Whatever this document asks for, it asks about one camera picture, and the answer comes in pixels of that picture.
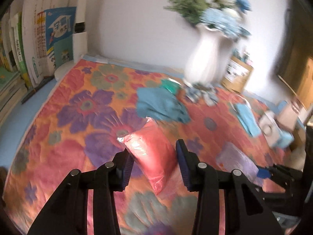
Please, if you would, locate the blue face mask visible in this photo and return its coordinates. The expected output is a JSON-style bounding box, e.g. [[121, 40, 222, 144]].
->
[[229, 94, 263, 138]]

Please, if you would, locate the red soft packet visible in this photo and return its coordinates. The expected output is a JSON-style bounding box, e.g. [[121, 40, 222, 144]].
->
[[117, 117, 179, 195]]

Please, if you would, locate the floral quilted blanket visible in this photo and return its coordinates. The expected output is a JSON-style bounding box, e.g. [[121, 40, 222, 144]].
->
[[2, 59, 306, 235]]

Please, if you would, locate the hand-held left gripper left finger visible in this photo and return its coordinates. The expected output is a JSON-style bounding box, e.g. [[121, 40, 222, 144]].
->
[[27, 150, 135, 235]]

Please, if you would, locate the wooden pen holder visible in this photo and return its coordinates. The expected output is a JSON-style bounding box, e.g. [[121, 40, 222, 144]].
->
[[221, 50, 255, 94]]

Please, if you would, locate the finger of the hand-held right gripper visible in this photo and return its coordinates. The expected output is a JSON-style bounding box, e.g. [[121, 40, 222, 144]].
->
[[257, 164, 305, 186], [254, 184, 297, 216]]

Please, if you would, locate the dark wall television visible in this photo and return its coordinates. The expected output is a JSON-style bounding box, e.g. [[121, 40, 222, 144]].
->
[[276, 0, 313, 118]]

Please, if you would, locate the small white box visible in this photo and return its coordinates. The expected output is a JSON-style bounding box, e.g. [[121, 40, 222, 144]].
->
[[259, 112, 282, 145]]

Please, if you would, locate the blue and white flower bouquet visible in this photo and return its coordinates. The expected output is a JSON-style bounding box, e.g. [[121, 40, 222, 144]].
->
[[164, 0, 253, 40]]

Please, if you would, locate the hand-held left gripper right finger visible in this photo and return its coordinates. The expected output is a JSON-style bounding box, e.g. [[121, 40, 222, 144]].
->
[[176, 139, 284, 235]]

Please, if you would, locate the light blue flat board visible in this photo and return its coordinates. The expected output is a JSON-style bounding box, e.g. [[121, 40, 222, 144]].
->
[[276, 100, 289, 113]]

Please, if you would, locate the purple soft packet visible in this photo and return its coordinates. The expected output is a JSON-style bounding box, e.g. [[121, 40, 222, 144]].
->
[[216, 142, 260, 184]]

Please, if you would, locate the teal blue cloth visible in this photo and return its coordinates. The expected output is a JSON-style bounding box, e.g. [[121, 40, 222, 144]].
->
[[136, 87, 192, 124]]

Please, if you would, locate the row of upright books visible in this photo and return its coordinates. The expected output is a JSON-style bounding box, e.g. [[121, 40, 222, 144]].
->
[[0, 0, 77, 89]]

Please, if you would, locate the green small packet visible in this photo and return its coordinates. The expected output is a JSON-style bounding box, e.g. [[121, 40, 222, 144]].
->
[[161, 78, 183, 95]]

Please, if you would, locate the white ribbed vase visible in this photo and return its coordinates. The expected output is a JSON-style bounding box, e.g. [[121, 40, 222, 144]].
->
[[183, 24, 231, 87]]

